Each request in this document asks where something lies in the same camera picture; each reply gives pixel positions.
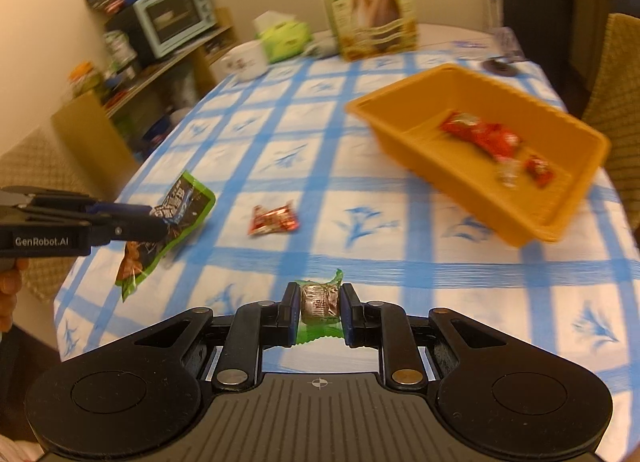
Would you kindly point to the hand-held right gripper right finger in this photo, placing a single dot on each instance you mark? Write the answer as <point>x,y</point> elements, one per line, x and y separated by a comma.
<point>350,317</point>

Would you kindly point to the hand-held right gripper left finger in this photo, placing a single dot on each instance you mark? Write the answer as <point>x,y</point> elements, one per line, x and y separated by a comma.
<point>290,317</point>

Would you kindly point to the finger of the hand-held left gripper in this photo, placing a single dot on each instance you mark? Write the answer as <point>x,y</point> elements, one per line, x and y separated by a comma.
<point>135,229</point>
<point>120,208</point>

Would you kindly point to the green candy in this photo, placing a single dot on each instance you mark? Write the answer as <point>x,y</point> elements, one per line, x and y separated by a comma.
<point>320,302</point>

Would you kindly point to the green edged dark packet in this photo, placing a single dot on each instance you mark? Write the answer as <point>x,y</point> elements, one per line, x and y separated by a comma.
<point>187,202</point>

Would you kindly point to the red brown candy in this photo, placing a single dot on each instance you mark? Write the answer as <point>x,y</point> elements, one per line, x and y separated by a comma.
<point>272,219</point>

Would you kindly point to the orange plastic tray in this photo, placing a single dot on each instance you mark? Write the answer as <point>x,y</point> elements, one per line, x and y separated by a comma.
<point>400,107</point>

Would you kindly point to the red foil packet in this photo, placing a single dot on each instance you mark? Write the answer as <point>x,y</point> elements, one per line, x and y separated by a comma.
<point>500,140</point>

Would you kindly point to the small red candy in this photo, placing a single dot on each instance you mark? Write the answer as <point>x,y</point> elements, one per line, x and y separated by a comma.
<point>540,171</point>

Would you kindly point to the person's left hand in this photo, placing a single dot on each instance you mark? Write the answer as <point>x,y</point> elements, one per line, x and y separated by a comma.
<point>7,302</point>

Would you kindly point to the wooden chair quilted cushion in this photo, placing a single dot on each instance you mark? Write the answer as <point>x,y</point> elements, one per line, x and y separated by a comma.
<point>35,177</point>

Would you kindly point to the blue plastic item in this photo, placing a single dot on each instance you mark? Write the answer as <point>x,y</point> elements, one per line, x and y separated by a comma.
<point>157,130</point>

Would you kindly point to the clear plastic bag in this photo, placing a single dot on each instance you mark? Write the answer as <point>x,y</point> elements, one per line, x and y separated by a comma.
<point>177,92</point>

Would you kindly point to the orange jar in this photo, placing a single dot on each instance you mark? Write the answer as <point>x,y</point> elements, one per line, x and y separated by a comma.
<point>85,77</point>

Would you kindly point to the blue checked tablecloth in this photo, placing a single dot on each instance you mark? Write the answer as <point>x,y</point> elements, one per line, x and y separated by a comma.
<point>300,167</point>

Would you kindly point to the green white bags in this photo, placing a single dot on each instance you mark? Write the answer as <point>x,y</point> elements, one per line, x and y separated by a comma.
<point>119,50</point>

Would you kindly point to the wooden shelf cabinet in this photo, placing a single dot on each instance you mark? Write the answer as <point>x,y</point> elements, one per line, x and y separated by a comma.
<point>210,47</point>

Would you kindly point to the white mug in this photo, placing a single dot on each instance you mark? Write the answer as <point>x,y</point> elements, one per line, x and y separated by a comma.
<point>245,60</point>

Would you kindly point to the light blue toaster oven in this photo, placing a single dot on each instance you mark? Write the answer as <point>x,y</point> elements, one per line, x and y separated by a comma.
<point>175,15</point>

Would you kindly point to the green tissue pack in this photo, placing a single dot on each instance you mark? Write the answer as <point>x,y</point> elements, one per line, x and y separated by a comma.
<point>282,37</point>

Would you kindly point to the grey cloth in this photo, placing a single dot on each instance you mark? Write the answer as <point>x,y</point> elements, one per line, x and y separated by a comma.
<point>320,48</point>

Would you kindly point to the phone stand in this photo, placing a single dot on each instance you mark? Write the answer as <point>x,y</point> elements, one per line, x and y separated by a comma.
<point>502,62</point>

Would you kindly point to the sunflower seed box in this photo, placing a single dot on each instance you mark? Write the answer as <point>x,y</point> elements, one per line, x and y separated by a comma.
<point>370,12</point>

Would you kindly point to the quilted covered chair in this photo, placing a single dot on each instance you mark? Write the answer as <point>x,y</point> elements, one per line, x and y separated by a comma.
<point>620,67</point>

